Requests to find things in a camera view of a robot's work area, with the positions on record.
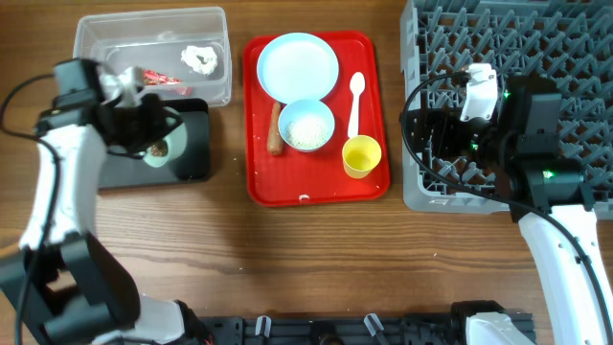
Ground clear plastic bin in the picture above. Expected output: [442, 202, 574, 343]
[73, 7, 233, 107]

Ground red plastic tray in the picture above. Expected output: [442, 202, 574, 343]
[242, 31, 390, 207]

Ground white crumpled tissue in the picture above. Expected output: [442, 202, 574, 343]
[181, 46, 217, 76]

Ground brown food scrap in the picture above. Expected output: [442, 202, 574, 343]
[148, 141, 169, 157]

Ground light blue bowl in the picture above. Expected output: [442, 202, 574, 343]
[278, 100, 335, 152]

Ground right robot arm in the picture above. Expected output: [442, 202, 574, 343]
[399, 72, 612, 344]

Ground black tray bin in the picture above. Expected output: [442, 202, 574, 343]
[99, 99, 211, 189]

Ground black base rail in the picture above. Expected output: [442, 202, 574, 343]
[200, 300, 537, 345]

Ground red snack wrapper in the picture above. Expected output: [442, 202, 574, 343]
[143, 69, 192, 96]

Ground light blue plate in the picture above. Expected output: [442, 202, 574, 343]
[257, 33, 340, 104]

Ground grey dishwasher rack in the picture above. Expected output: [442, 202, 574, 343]
[399, 0, 612, 219]

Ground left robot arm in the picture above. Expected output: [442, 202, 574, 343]
[1, 58, 216, 344]

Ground yellow plastic cup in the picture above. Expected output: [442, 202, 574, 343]
[342, 135, 382, 179]

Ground sausage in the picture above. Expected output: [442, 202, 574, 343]
[267, 102, 284, 156]

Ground green bowl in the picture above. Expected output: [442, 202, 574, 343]
[143, 123, 188, 168]

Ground white plastic spoon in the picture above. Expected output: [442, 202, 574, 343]
[348, 72, 366, 138]

